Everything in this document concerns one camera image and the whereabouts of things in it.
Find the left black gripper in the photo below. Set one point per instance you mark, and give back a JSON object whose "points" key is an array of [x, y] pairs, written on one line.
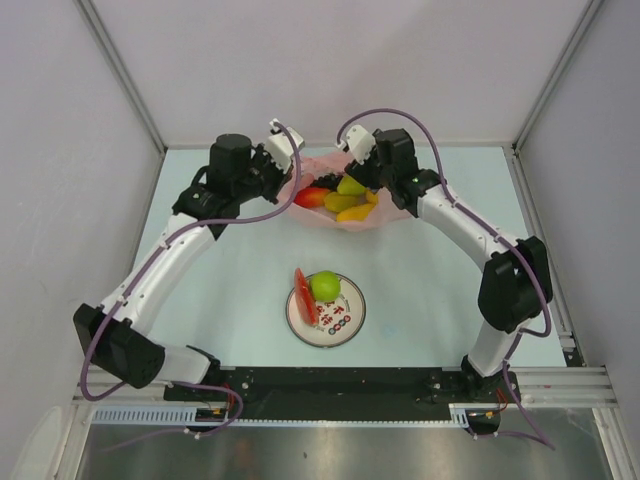
{"points": [[281, 178]]}

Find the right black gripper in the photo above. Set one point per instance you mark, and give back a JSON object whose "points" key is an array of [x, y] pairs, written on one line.
{"points": [[360, 172]]}

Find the green fake pear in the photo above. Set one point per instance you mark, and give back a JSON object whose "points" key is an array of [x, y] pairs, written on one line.
{"points": [[350, 187]]}

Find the pink plastic bag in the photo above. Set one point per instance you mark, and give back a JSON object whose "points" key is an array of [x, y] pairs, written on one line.
{"points": [[313, 167]]}

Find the green fake guava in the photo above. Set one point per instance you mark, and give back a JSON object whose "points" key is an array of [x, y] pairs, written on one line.
{"points": [[325, 286]]}

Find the red watermelon slice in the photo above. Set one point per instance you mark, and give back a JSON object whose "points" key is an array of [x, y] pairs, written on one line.
{"points": [[305, 302]]}

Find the round printed plate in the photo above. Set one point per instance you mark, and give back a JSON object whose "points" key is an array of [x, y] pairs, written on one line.
{"points": [[339, 321]]}

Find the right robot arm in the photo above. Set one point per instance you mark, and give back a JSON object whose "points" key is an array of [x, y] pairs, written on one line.
{"points": [[516, 284]]}

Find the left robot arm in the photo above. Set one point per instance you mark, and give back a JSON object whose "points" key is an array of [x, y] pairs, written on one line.
{"points": [[115, 334]]}

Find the orange yellow fake mango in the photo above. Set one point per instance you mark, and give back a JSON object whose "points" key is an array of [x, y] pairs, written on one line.
{"points": [[371, 197]]}

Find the yellow fake banana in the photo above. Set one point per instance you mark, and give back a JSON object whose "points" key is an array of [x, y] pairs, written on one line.
{"points": [[357, 213]]}

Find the black fake grapes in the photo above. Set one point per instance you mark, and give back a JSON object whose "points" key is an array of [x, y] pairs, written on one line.
{"points": [[330, 181]]}

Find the red fake mango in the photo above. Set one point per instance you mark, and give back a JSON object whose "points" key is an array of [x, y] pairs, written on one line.
{"points": [[311, 197]]}

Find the yellow fake starfruit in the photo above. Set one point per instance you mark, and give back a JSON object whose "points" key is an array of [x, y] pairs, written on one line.
{"points": [[337, 203]]}

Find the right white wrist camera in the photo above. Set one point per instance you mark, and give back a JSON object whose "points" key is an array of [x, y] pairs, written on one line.
{"points": [[359, 142]]}

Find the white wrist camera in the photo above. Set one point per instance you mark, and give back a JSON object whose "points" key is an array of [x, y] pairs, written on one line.
{"points": [[359, 142], [280, 144]]}

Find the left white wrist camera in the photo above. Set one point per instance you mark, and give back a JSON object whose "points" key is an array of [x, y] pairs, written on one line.
{"points": [[280, 144]]}

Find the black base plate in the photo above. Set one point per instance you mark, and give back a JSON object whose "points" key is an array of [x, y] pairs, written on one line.
{"points": [[432, 384]]}

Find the white slotted cable duct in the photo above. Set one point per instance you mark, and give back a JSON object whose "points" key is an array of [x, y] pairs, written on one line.
{"points": [[205, 418]]}

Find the aluminium frame rail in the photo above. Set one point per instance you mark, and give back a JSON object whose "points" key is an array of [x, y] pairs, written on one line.
{"points": [[552, 387]]}

